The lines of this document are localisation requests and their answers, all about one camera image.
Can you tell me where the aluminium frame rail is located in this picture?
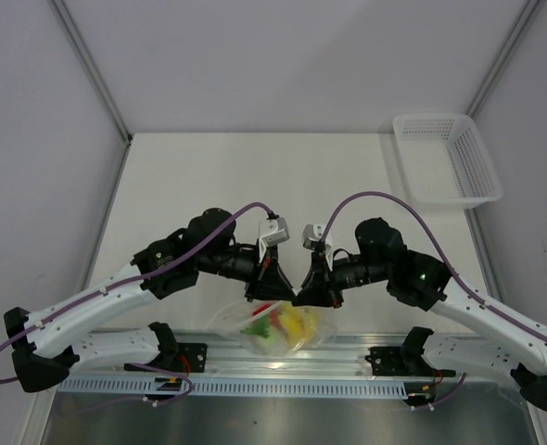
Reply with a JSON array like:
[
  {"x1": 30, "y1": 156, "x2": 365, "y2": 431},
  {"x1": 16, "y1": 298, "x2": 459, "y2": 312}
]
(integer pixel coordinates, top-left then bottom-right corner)
[{"x1": 38, "y1": 329, "x2": 545, "y2": 384}]

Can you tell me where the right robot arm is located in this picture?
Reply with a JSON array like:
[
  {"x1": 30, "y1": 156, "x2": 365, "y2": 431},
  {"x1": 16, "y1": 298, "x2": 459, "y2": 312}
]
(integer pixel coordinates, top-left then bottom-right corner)
[{"x1": 294, "y1": 218, "x2": 547, "y2": 412}]

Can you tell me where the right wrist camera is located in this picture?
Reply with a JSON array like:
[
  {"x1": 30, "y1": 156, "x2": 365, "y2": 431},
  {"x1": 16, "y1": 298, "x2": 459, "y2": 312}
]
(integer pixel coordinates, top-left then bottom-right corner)
[{"x1": 301, "y1": 224, "x2": 333, "y2": 267}]

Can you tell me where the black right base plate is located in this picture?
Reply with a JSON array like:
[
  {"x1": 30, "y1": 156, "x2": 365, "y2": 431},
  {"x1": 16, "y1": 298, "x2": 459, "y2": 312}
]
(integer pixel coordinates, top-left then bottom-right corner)
[{"x1": 364, "y1": 346, "x2": 456, "y2": 377}]

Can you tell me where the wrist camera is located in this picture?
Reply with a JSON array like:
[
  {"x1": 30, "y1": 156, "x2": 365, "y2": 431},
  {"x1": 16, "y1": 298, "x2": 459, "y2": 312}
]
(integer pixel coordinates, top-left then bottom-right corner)
[
  {"x1": 257, "y1": 217, "x2": 290, "y2": 261},
  {"x1": 301, "y1": 224, "x2": 333, "y2": 267}
]

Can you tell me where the yellow banana bunch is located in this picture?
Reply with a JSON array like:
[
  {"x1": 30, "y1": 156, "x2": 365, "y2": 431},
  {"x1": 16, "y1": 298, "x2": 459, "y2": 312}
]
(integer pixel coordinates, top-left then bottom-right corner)
[{"x1": 278, "y1": 302, "x2": 320, "y2": 350}]

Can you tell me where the red tomato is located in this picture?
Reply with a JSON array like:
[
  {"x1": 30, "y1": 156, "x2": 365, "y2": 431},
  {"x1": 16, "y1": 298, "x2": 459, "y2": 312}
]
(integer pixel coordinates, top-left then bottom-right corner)
[{"x1": 250, "y1": 301, "x2": 280, "y2": 322}]

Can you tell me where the clear zip top bag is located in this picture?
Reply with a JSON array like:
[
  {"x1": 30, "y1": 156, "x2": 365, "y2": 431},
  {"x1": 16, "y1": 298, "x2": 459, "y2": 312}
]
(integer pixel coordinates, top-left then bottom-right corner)
[{"x1": 209, "y1": 301, "x2": 337, "y2": 357}]

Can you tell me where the white slotted cable duct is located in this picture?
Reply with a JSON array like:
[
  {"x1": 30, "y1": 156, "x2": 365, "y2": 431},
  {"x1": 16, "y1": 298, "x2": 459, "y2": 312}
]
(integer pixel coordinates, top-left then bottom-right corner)
[{"x1": 57, "y1": 375, "x2": 408, "y2": 400}]

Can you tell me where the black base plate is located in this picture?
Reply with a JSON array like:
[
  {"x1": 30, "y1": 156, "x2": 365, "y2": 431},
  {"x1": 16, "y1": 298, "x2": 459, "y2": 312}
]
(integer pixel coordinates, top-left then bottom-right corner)
[
  {"x1": 145, "y1": 343, "x2": 208, "y2": 374},
  {"x1": 364, "y1": 346, "x2": 456, "y2": 377}
]

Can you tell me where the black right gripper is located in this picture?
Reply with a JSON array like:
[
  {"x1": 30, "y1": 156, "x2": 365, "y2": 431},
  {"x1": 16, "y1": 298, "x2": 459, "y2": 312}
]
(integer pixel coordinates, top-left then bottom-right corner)
[{"x1": 292, "y1": 250, "x2": 390, "y2": 310}]

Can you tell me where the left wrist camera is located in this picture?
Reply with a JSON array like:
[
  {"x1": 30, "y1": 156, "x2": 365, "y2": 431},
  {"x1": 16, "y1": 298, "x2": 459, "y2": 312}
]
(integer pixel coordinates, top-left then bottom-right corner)
[{"x1": 257, "y1": 217, "x2": 290, "y2": 261}]

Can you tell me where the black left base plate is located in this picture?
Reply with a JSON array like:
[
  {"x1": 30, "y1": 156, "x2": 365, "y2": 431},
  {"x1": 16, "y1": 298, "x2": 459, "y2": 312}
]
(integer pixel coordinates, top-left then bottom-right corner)
[{"x1": 145, "y1": 343, "x2": 208, "y2": 374}]

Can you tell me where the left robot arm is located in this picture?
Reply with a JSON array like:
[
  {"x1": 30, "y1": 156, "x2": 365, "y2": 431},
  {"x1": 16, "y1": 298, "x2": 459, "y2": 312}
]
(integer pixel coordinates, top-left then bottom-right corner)
[{"x1": 4, "y1": 208, "x2": 295, "y2": 393}]

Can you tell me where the white perforated plastic basket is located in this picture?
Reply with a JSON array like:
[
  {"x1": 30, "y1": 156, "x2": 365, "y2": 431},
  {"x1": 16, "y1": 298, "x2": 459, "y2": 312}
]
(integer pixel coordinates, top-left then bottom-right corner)
[{"x1": 392, "y1": 113, "x2": 503, "y2": 210}]

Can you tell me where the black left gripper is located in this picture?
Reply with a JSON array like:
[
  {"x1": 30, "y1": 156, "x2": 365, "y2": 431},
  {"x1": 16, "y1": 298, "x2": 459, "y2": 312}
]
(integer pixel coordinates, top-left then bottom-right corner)
[{"x1": 197, "y1": 237, "x2": 297, "y2": 302}]

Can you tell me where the white radish with leaves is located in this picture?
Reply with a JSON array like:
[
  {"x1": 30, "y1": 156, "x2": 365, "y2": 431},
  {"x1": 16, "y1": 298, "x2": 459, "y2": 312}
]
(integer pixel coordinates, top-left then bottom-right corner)
[{"x1": 240, "y1": 321, "x2": 289, "y2": 356}]

